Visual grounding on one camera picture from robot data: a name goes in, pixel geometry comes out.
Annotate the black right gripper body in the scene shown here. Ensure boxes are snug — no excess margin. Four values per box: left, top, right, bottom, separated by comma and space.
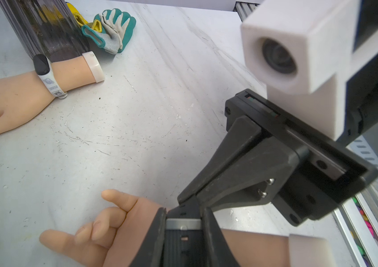
225, 89, 378, 226

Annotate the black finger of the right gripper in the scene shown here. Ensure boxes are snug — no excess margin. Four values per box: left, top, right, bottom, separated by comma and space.
177, 115, 262, 204
197, 137, 309, 211

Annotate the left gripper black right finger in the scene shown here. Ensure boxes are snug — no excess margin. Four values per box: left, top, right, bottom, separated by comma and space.
202, 208, 240, 267

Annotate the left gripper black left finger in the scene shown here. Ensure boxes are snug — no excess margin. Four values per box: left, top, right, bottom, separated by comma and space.
130, 208, 167, 267

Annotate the black digital wrist watch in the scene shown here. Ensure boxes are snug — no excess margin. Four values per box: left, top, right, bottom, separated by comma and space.
163, 196, 206, 267

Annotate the mannequin hand with black watch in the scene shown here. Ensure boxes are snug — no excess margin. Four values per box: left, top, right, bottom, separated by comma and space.
39, 189, 338, 267

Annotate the mannequin hand with white band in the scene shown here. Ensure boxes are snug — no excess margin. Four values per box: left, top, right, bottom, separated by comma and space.
0, 51, 105, 134

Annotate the white patterned fitness band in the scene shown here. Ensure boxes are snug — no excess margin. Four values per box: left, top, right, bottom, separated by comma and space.
33, 54, 67, 99

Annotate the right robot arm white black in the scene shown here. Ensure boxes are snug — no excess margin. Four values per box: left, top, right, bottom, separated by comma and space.
178, 1, 378, 226

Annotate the green grey work glove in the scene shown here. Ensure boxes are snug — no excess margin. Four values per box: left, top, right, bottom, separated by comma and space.
81, 8, 137, 55

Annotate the yellow work glove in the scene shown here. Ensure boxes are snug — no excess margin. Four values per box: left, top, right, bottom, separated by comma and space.
38, 1, 103, 33

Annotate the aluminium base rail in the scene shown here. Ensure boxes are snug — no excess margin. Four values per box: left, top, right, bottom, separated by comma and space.
333, 136, 378, 267

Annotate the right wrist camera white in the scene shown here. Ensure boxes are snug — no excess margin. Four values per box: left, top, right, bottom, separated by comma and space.
241, 1, 378, 140

